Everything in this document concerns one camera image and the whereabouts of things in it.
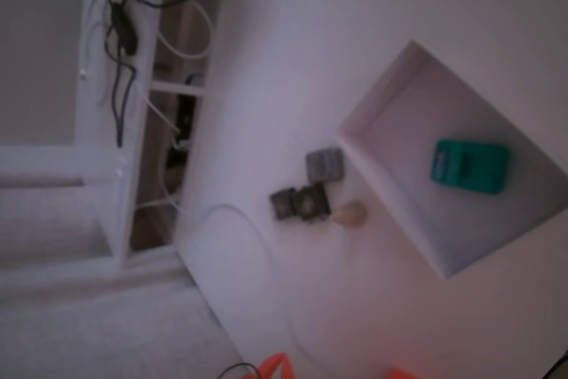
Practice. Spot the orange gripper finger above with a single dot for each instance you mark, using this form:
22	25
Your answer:
288	368
268	365

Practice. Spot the green cube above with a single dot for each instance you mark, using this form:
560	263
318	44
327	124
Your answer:
479	166

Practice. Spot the white cardboard box bin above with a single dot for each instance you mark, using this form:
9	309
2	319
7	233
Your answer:
466	228

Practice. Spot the black box clear lid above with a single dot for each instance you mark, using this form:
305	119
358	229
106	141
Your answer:
280	206
310	203

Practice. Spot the small beige bear figurine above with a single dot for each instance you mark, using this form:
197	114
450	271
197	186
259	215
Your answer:
352	214

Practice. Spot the small silver tin case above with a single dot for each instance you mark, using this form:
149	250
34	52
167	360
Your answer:
324	165

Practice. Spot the white shelf rack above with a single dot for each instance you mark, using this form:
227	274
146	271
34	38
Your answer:
95	108

